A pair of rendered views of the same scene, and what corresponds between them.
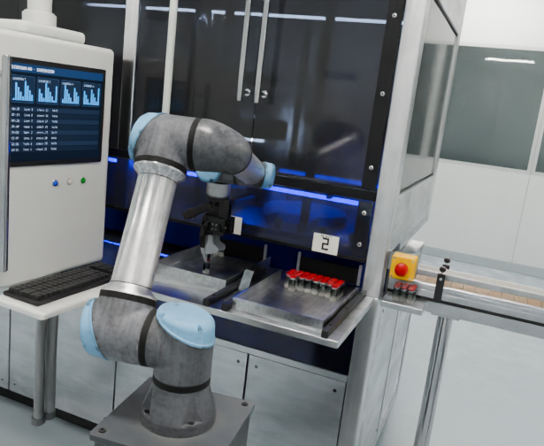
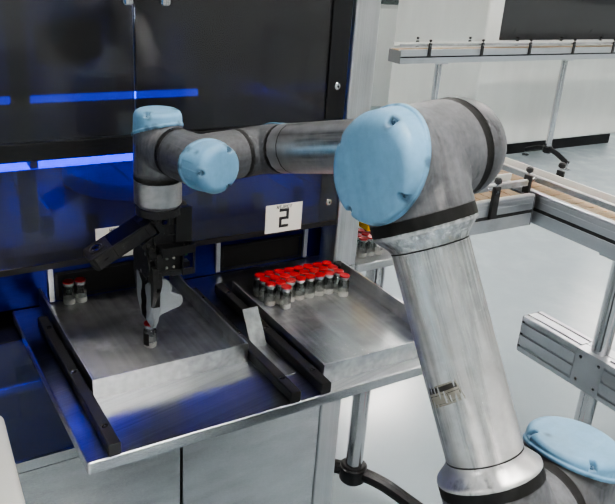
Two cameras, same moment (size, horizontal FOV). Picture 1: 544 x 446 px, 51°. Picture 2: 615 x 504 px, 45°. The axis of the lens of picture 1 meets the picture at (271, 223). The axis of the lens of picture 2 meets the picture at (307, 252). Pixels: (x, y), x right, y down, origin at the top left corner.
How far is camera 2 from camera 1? 1.31 m
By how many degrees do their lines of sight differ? 53
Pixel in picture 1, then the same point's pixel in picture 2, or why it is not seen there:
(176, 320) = (613, 458)
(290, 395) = (251, 444)
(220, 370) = (136, 476)
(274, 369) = not seen: hidden behind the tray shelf
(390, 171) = (362, 85)
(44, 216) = not seen: outside the picture
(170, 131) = (464, 144)
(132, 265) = (513, 420)
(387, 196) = not seen: hidden behind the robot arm
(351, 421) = (331, 427)
